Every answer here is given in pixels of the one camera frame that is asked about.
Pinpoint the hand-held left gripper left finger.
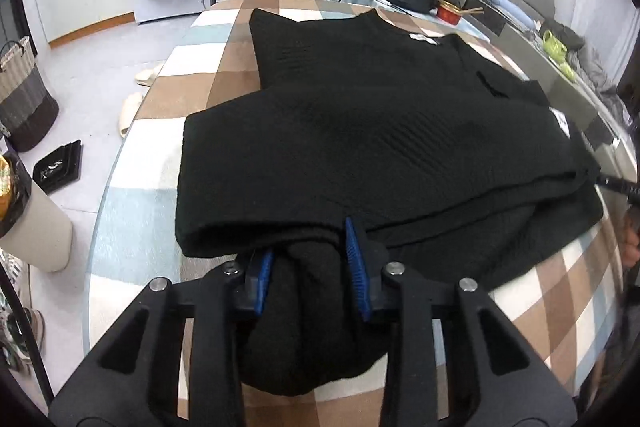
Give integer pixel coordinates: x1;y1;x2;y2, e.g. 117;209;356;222
47;249;276;427

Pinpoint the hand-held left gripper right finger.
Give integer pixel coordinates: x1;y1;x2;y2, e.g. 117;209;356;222
344;217;576;427

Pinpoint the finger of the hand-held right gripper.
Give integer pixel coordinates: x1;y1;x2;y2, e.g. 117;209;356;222
592;172;640;208

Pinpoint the black knit sweater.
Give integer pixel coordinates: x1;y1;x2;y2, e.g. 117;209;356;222
175;7;606;398

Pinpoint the grey clothes pile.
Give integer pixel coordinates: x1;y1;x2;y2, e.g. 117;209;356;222
540;19;626;108

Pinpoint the person's right hand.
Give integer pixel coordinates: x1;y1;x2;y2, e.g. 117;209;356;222
619;209;640;269

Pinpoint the checkered tablecloth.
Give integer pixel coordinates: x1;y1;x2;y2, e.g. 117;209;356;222
87;0;626;427

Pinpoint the beige slipper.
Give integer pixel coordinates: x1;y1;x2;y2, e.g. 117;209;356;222
117;92;146;140
135;62;166;86

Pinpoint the blue pillow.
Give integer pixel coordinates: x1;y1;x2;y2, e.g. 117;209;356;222
472;0;538;30

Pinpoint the beige trash bin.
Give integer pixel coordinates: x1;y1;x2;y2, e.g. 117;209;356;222
0;154;75;273

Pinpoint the black plastic tray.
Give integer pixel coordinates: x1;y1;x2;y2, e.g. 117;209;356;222
32;139;83;195

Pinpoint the red bowl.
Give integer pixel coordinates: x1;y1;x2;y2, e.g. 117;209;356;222
436;0;463;25

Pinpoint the woven laundry basket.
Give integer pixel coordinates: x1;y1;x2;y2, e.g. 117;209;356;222
0;36;60;152

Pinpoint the black cable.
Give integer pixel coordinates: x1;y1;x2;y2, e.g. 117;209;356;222
0;249;56;408

